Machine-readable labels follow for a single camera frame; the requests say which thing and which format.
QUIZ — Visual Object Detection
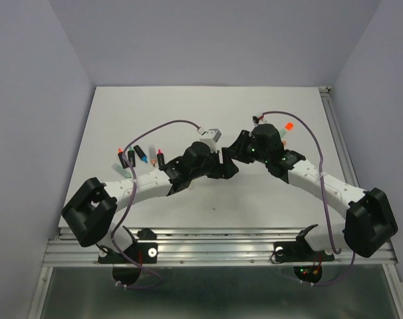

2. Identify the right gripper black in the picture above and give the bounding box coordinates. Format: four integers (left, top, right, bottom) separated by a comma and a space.
227, 130, 269, 164

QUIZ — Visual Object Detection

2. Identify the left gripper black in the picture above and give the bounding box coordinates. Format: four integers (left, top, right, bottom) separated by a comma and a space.
190, 147, 238, 180

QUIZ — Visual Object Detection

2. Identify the orange pen cap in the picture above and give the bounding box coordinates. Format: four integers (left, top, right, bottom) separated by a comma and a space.
285, 122, 294, 131

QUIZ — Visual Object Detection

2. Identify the black highlighter pink cap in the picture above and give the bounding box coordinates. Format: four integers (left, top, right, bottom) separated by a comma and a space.
156, 149, 166, 169

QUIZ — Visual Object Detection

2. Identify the grey highlighter orange cap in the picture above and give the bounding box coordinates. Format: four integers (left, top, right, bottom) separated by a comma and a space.
148, 144, 157, 167

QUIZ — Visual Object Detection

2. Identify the black highlighter blue cap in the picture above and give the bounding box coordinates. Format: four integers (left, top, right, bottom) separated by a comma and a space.
133, 145, 148, 163

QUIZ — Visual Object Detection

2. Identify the black highlighter green cap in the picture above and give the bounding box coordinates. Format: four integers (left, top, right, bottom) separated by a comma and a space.
127, 146, 136, 167

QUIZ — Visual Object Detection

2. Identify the pastel green highlighter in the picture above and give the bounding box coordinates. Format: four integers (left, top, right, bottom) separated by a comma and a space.
112, 163, 133, 179

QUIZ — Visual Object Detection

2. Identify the black highlighter orange tip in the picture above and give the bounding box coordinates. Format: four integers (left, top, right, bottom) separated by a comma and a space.
118, 148, 129, 169

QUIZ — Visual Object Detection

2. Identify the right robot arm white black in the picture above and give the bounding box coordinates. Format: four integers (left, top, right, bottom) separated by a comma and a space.
228, 124, 398, 259

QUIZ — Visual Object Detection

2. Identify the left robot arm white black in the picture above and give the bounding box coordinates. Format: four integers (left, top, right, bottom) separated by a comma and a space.
61, 142, 239, 247

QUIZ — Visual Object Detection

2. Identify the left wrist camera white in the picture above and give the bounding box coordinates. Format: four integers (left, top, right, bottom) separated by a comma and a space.
197, 127, 221, 153

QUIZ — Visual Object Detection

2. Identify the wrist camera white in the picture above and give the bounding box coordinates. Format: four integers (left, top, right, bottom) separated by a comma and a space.
252, 114, 266, 126
197, 127, 221, 153

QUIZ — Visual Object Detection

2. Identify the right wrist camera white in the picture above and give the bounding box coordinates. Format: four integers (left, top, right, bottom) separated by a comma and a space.
252, 114, 266, 126

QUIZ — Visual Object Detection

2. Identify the aluminium front rail frame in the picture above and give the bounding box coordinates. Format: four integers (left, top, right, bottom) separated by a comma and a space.
29, 227, 403, 318

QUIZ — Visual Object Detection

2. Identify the aluminium right rail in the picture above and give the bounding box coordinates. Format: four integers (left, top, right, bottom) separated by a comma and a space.
317, 86, 368, 189

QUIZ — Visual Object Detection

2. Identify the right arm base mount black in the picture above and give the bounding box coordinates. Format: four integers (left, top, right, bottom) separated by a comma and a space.
270, 241, 335, 264

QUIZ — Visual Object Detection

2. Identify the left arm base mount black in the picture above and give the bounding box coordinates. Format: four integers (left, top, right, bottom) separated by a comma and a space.
97, 227, 158, 265

